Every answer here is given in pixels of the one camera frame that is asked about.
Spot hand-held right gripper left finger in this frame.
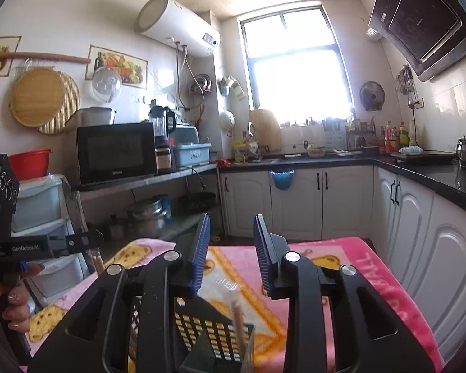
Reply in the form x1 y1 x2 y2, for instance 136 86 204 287
26 213 211 373

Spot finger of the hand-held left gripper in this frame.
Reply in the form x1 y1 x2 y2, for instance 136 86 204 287
64 228 105 253

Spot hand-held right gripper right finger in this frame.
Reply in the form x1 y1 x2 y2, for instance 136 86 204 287
253 214 437 373

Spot black mesh utensil basket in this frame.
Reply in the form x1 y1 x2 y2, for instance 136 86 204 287
129 296 255 373

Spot person's left hand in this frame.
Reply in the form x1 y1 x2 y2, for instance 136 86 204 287
0 262 46 335

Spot pink printed blanket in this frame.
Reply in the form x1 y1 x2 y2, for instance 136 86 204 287
19 237 445 373

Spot red plastic basin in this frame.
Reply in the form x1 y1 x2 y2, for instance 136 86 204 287
8 148 53 181

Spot light blue drawer cabinet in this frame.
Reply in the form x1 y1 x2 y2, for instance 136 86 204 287
11 175 87 307

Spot black frying pan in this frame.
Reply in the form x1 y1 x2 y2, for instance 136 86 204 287
179 192 217 212

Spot blue plastic container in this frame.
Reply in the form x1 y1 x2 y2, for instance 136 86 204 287
159 194 172 222

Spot steel cooking pot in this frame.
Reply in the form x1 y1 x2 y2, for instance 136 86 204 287
125 198 167 237

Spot blue hanging bin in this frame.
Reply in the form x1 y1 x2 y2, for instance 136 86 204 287
269 169 296 191

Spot metal shelf table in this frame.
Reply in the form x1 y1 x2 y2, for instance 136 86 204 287
72 163 230 242

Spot black microwave oven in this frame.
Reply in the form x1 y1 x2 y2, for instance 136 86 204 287
76 122 158 186

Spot round bamboo tray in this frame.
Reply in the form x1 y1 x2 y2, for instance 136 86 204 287
10 68 66 127

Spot white kitchen cabinets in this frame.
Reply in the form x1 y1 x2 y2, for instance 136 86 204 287
219 165 466 362

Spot blue dish drainer box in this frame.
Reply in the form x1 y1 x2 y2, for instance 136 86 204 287
170 123 212 169

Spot black blender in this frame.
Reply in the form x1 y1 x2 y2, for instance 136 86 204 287
148 106 175 174

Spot round straw mat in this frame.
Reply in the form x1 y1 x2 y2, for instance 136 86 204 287
37 71 81 135

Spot wooden cutting board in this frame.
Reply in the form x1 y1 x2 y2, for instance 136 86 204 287
249 109 282 152

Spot white hanging colander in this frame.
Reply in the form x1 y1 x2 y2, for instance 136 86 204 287
219 111 235 133

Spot long wooden rolling pin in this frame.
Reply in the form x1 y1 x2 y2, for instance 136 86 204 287
0 52 91 65

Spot clear plastic dome cover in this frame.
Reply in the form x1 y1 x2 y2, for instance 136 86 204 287
92 66 123 104

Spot dark spice rack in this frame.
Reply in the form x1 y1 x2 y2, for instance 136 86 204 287
347 117 377 152

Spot red label sauce bottle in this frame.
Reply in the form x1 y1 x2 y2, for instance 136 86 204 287
384 120 399 153

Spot black induction cooktop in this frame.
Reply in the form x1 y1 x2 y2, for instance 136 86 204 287
390 150 457 165

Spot kitchen window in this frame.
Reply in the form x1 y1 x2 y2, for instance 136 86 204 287
239 6 356 125

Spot steel french press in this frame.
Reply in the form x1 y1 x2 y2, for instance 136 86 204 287
455 135 466 168

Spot hanging metal ladles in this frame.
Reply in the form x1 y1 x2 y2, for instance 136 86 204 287
396 64 416 109

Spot white water heater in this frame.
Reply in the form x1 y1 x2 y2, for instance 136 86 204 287
134 0 222 57

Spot black range hood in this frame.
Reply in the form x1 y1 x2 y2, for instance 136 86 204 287
367 0 466 83

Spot fruit wall poster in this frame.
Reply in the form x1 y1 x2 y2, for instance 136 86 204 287
0 36 22 79
85 45 148 89

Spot wall utensil holder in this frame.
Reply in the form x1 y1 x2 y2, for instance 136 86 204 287
217 76 234 97

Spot coiled metal hose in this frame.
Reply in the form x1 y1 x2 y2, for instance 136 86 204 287
190 73 214 96

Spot round wall fan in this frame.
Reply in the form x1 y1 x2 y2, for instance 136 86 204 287
359 81 386 111

